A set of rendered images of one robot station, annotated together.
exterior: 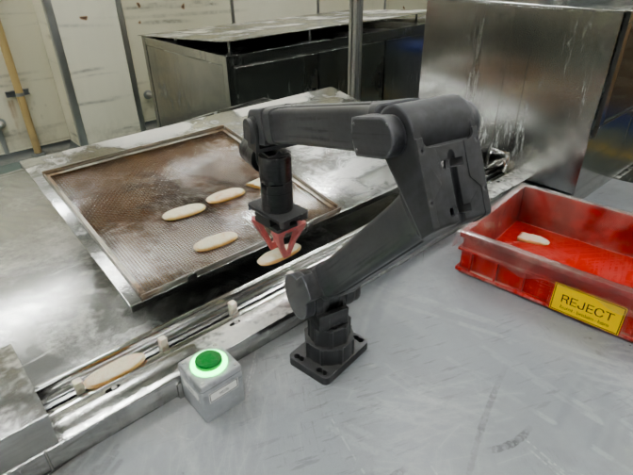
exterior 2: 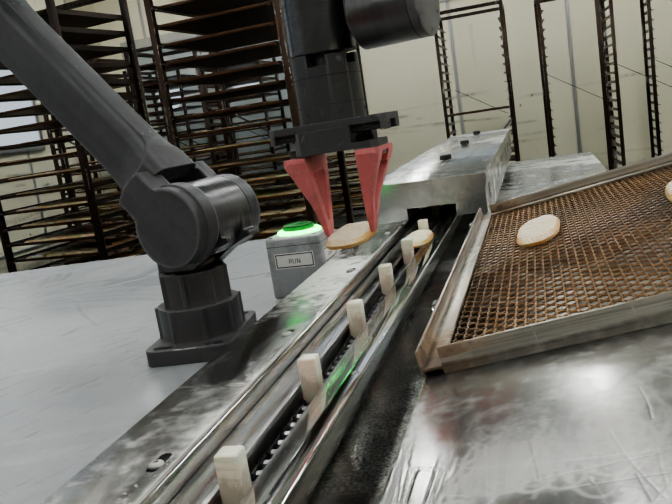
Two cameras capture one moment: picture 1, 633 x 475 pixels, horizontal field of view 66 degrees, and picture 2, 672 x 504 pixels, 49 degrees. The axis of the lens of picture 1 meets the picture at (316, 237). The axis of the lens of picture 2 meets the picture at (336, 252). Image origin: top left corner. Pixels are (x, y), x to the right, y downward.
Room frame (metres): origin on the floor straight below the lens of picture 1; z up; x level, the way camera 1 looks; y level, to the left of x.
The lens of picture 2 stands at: (1.33, -0.29, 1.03)
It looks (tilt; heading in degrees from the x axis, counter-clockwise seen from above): 10 degrees down; 148
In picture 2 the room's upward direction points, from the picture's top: 9 degrees counter-clockwise
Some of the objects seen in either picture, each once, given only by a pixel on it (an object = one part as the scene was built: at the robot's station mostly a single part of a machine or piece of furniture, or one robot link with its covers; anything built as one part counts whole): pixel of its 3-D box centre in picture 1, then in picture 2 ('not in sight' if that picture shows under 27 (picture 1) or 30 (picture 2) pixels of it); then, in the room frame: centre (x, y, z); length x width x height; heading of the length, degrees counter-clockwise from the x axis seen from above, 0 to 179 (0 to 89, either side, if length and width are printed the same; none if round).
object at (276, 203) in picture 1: (277, 197); (330, 99); (0.79, 0.07, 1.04); 0.10 x 0.07 x 0.07; 42
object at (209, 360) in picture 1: (208, 362); (299, 230); (0.54, 0.16, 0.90); 0.04 x 0.04 x 0.02
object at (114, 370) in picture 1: (115, 368); (417, 237); (0.57, 0.32, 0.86); 0.10 x 0.04 x 0.01; 132
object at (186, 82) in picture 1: (303, 90); not in sight; (3.66, 0.08, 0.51); 1.93 x 1.05 x 1.02; 132
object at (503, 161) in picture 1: (498, 159); not in sight; (1.33, -0.53, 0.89); 0.06 x 0.01 x 0.06; 42
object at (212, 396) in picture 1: (212, 387); (308, 273); (0.54, 0.17, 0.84); 0.08 x 0.08 x 0.11; 42
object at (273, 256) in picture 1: (279, 253); (352, 232); (0.79, 0.07, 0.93); 0.10 x 0.04 x 0.01; 132
